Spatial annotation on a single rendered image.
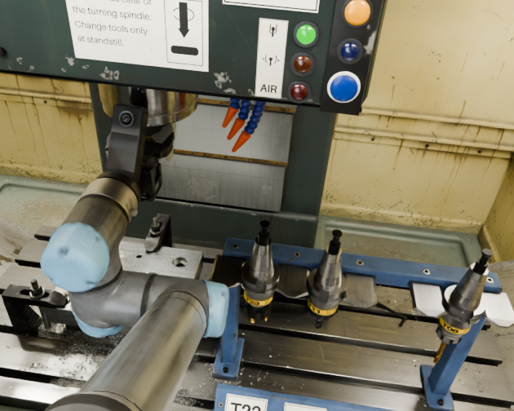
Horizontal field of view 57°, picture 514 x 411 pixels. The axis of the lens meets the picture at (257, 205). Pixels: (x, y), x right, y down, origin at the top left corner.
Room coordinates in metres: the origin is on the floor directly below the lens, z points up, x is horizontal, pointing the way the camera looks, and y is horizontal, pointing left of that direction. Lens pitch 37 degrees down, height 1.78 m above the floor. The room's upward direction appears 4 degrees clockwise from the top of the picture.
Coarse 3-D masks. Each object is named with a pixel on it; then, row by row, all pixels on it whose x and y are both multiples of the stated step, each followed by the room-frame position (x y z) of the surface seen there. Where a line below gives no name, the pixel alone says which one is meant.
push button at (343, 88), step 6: (336, 78) 0.50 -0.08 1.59; (342, 78) 0.50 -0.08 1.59; (348, 78) 0.49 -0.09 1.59; (330, 84) 0.50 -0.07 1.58; (336, 84) 0.49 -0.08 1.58; (342, 84) 0.49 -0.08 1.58; (348, 84) 0.49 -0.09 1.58; (354, 84) 0.49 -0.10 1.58; (330, 90) 0.50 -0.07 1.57; (336, 90) 0.49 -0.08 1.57; (342, 90) 0.49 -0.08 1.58; (348, 90) 0.49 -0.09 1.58; (354, 90) 0.49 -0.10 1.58; (336, 96) 0.49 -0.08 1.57; (342, 96) 0.49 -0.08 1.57; (348, 96) 0.49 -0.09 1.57
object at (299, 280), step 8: (280, 264) 0.59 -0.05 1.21; (288, 264) 0.59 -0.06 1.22; (280, 272) 0.57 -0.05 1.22; (288, 272) 0.57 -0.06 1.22; (296, 272) 0.57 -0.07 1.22; (304, 272) 0.57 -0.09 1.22; (280, 280) 0.55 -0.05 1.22; (288, 280) 0.55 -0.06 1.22; (296, 280) 0.56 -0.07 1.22; (304, 280) 0.56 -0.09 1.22; (280, 288) 0.53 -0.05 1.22; (288, 288) 0.54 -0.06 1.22; (296, 288) 0.54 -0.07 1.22; (304, 288) 0.54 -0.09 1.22; (288, 296) 0.52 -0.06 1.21; (296, 296) 0.52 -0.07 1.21
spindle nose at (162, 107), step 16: (112, 96) 0.66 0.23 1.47; (128, 96) 0.65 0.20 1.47; (144, 96) 0.65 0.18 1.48; (160, 96) 0.66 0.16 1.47; (176, 96) 0.68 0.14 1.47; (192, 96) 0.70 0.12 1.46; (112, 112) 0.67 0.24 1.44; (160, 112) 0.66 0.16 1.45; (176, 112) 0.67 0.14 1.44; (192, 112) 0.71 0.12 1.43
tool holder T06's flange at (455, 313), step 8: (448, 288) 0.55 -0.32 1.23; (448, 296) 0.54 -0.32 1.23; (448, 304) 0.52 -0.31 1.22; (480, 304) 0.52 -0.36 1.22; (448, 312) 0.52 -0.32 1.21; (456, 312) 0.51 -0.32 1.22; (464, 312) 0.51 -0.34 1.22; (472, 312) 0.51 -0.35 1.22; (480, 312) 0.51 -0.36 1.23; (456, 320) 0.50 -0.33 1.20; (464, 320) 0.51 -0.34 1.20; (472, 320) 0.50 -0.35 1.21
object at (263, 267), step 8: (256, 240) 0.56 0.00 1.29; (256, 248) 0.55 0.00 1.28; (264, 248) 0.55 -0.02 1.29; (256, 256) 0.55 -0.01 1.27; (264, 256) 0.54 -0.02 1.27; (272, 256) 0.55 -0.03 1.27; (256, 264) 0.54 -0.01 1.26; (264, 264) 0.54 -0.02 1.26; (272, 264) 0.55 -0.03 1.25; (248, 272) 0.55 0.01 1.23; (256, 272) 0.54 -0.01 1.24; (264, 272) 0.54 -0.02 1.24; (272, 272) 0.55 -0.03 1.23; (256, 280) 0.54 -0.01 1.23; (264, 280) 0.54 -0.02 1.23
